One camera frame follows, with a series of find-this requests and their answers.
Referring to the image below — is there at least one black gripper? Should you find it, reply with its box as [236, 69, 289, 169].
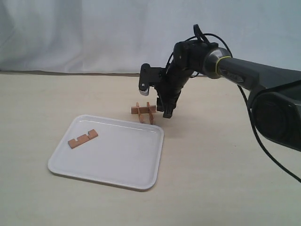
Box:
[155, 40, 218, 118]

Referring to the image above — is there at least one notched wooden piece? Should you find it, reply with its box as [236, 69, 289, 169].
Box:
[131, 105, 156, 114]
[68, 129, 98, 149]
[136, 102, 144, 123]
[146, 102, 154, 125]

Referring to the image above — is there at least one white rectangular plastic tray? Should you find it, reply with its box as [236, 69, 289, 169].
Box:
[48, 114, 164, 191]

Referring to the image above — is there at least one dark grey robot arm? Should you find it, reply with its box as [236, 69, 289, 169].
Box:
[155, 40, 301, 150]

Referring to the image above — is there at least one white backdrop cloth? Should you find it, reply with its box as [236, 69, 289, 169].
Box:
[0, 0, 301, 73]

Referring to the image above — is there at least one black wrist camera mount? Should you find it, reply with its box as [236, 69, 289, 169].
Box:
[138, 63, 166, 96]

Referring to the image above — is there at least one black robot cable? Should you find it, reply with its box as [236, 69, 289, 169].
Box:
[191, 23, 301, 183]

